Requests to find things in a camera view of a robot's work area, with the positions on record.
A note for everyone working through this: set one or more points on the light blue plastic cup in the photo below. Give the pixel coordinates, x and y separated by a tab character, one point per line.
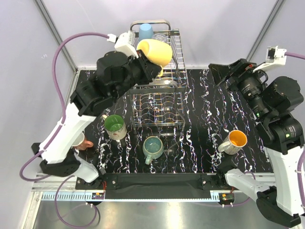
145	31

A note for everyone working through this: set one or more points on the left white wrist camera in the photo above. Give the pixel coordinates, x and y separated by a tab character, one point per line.
123	43

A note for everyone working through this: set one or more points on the green interior white mug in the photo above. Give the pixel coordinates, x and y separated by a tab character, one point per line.
115	126

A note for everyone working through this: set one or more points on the orange interior white mug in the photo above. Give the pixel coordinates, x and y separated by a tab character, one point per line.
233	143

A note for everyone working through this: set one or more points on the steel wire dish rack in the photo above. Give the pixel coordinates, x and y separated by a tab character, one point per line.
160	103

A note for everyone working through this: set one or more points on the teal glazed ceramic mug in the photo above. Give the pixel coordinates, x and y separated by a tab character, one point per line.
152	148

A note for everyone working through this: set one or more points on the clear glass tumbler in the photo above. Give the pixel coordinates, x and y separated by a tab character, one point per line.
160	37

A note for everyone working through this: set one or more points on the pale yellow mug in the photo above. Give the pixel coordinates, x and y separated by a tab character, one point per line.
157	52

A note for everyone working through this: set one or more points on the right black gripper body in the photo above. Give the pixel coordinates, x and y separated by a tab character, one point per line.
248	80

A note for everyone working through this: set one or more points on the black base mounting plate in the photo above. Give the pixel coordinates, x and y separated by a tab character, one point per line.
204	181

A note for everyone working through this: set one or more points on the white slotted cable duct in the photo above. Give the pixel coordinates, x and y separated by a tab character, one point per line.
73	196

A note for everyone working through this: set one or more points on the pink handled white mug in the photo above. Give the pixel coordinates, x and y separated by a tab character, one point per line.
81	142

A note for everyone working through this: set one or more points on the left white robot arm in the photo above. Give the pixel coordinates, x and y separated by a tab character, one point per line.
116	73

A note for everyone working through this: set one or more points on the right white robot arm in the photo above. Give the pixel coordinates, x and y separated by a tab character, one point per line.
282	136

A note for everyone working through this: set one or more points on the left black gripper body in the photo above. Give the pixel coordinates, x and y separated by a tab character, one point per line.
141	73

